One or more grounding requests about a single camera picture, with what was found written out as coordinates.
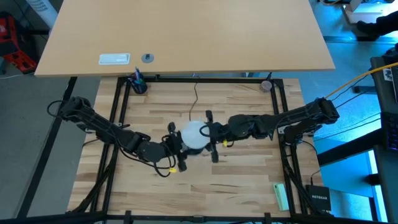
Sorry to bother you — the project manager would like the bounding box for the red and black tool case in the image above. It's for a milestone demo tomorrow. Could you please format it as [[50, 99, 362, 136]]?
[[0, 12, 37, 75]]

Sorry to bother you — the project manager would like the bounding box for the white globe lightbulb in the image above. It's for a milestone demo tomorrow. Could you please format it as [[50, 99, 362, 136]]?
[[181, 120, 211, 150]]

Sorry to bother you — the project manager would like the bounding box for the black socket power cord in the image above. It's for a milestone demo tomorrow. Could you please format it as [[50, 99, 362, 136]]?
[[188, 81, 199, 122]]

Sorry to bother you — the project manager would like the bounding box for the tan wooden desk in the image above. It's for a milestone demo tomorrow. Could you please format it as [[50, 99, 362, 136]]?
[[34, 0, 336, 78]]

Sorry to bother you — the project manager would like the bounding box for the yellow cable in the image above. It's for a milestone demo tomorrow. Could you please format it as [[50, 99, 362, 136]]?
[[323, 61, 398, 100]]

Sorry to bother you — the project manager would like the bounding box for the white rectangular label plate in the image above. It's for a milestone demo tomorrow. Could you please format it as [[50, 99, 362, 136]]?
[[98, 53, 131, 66]]

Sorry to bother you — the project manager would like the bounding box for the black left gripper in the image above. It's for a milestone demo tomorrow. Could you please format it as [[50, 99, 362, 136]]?
[[161, 122, 195, 172]]

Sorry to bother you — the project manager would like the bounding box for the black table crossbar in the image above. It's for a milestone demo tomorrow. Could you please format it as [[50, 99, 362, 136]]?
[[317, 128, 384, 167]]

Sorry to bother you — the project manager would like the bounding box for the pale green block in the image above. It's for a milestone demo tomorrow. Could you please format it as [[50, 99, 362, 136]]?
[[272, 182, 290, 212]]

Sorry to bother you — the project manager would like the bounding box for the black aluminium frame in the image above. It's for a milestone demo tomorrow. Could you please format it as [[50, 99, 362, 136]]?
[[0, 74, 398, 224]]

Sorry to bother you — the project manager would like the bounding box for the black mesh pen cup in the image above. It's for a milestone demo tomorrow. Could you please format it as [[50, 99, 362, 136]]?
[[129, 76, 149, 95]]

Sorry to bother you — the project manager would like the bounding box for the backlit keyboard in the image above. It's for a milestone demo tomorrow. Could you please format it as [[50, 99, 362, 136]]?
[[379, 111, 398, 152]]

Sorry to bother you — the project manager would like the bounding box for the person's leg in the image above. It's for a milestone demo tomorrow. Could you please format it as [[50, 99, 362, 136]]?
[[381, 42, 398, 65], [356, 11, 398, 40]]

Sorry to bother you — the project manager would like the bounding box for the white printed cylinder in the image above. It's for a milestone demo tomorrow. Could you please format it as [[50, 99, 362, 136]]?
[[25, 0, 60, 29]]

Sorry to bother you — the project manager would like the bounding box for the black Netgear switch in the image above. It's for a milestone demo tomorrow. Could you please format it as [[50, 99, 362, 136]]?
[[305, 184, 332, 212]]

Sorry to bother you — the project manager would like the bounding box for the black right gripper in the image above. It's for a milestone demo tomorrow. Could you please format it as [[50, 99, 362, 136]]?
[[199, 110, 231, 163]]

